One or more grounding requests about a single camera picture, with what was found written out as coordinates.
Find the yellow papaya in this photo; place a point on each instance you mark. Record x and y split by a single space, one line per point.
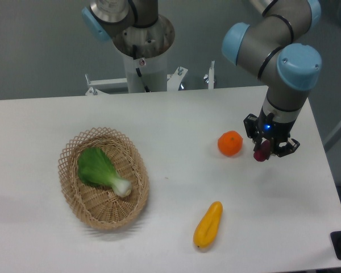
207 229

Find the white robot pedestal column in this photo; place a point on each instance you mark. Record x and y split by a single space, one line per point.
146 74

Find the purple sweet potato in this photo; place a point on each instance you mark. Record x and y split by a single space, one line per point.
263 152

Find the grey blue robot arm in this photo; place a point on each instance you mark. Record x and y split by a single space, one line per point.
269 51

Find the white metal mounting frame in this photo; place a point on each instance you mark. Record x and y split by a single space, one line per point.
119 85

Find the woven wicker basket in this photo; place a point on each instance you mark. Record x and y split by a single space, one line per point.
100 207

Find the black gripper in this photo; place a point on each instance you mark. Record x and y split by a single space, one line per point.
273 125

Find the orange tangerine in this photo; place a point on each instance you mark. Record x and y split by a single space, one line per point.
230 143

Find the green bok choy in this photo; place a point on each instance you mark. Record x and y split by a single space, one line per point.
95 169

